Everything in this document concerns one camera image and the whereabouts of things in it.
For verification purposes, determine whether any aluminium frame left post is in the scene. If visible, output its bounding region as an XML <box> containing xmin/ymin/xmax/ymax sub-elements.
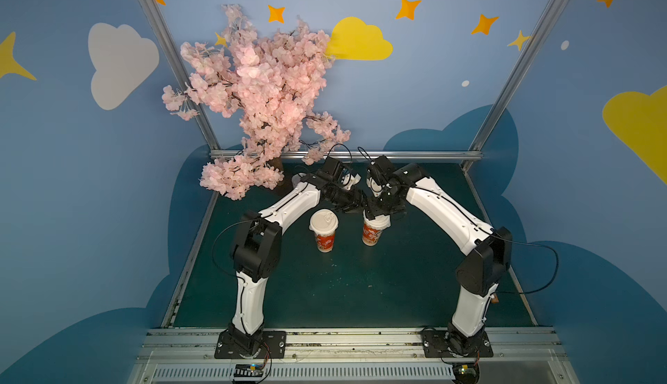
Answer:
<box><xmin>138</xmin><ymin>0</ymin><xmax>220</xmax><ymax>150</ymax></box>

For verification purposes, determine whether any aluminium frame right post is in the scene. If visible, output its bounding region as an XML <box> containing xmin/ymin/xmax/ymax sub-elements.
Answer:
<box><xmin>468</xmin><ymin>0</ymin><xmax>570</xmax><ymax>159</ymax></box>

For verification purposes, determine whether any small green circuit board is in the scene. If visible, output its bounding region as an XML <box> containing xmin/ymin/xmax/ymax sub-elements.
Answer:
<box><xmin>232</xmin><ymin>363</ymin><xmax>269</xmax><ymax>382</ymax></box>

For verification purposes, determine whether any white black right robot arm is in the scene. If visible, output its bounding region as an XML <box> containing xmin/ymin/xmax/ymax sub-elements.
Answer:
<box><xmin>367</xmin><ymin>156</ymin><xmax>516</xmax><ymax>356</ymax></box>

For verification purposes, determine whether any aluminium frame post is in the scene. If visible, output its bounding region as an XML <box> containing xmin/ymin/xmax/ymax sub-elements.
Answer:
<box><xmin>138</xmin><ymin>0</ymin><xmax>220</xmax><ymax>150</ymax></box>
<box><xmin>468</xmin><ymin>0</ymin><xmax>570</xmax><ymax>159</ymax></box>

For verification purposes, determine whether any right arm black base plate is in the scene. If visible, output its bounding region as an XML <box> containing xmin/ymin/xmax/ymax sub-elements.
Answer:
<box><xmin>419</xmin><ymin>325</ymin><xmax>493</xmax><ymax>358</ymax></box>

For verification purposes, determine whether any aluminium front rail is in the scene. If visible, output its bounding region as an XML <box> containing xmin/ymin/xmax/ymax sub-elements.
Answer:
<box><xmin>128</xmin><ymin>327</ymin><xmax>578</xmax><ymax>383</ymax></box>

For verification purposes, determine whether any small silver tin can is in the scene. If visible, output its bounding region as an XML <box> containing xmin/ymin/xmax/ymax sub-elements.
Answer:
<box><xmin>291</xmin><ymin>172</ymin><xmax>307</xmax><ymax>187</ymax></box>

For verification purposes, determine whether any aluminium frame back bar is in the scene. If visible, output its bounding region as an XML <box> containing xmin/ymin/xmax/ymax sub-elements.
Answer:
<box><xmin>209</xmin><ymin>149</ymin><xmax>484</xmax><ymax>163</ymax></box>

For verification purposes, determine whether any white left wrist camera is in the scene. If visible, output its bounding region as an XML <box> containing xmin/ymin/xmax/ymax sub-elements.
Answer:
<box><xmin>341</xmin><ymin>173</ymin><xmax>361</xmax><ymax>191</ymax></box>

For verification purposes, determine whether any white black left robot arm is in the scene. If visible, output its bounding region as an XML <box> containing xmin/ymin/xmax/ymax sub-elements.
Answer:
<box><xmin>227</xmin><ymin>158</ymin><xmax>368</xmax><ymax>354</ymax></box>

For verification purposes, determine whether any red paper cup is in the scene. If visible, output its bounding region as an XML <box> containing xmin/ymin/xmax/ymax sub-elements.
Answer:
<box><xmin>309</xmin><ymin>209</ymin><xmax>339</xmax><ymax>253</ymax></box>
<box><xmin>362</xmin><ymin>224</ymin><xmax>383</xmax><ymax>246</ymax></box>

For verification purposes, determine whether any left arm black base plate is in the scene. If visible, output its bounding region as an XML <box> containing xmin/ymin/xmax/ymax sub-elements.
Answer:
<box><xmin>214</xmin><ymin>329</ymin><xmax>287</xmax><ymax>359</ymax></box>

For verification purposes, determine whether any pink cherry blossom tree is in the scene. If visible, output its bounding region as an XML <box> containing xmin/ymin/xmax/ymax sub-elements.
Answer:
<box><xmin>162</xmin><ymin>5</ymin><xmax>351</xmax><ymax>200</ymax></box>

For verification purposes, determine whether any white lid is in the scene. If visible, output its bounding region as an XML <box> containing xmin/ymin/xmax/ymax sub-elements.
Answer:
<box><xmin>309</xmin><ymin>209</ymin><xmax>339</xmax><ymax>236</ymax></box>
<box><xmin>363</xmin><ymin>212</ymin><xmax>391</xmax><ymax>231</ymax></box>

